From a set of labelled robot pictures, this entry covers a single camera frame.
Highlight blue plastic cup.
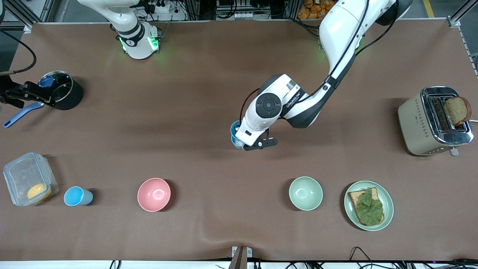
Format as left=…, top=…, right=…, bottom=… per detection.
left=63, top=186, right=94, bottom=207
left=230, top=120, right=244, bottom=145

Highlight glass lid with blue knob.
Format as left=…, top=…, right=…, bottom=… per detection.
left=36, top=72, right=74, bottom=104

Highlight clear plastic container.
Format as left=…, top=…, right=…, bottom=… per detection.
left=3, top=151, right=60, bottom=207

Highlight green bowl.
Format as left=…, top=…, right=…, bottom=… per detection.
left=289, top=176, right=323, bottom=211

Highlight orange round food piece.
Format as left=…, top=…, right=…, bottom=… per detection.
left=27, top=183, right=52, bottom=201

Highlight pink bowl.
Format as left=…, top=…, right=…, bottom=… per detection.
left=137, top=177, right=171, bottom=213

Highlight brown bread slice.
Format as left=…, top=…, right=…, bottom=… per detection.
left=348, top=187, right=385, bottom=227

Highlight bag of orange buns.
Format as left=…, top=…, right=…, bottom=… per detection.
left=297, top=0, right=338, bottom=20

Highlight green lettuce leaf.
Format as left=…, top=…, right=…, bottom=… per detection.
left=354, top=188, right=385, bottom=226

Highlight green plate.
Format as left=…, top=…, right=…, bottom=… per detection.
left=344, top=180, right=394, bottom=232

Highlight beige chrome toaster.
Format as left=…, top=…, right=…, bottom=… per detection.
left=397, top=87, right=474, bottom=157

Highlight brown toast slice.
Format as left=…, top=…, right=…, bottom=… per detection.
left=444, top=96, right=472, bottom=127

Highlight black pot with blue handle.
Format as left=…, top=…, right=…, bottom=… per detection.
left=3, top=71, right=84, bottom=129

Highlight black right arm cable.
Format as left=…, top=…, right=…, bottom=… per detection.
left=0, top=29, right=37, bottom=76

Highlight metal table edge bracket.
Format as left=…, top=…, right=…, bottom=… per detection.
left=231, top=245, right=253, bottom=269

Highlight black looped floor cable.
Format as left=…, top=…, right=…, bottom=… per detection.
left=349, top=246, right=375, bottom=263

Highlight aluminium frame profile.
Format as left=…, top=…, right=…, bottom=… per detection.
left=447, top=0, right=478, bottom=29

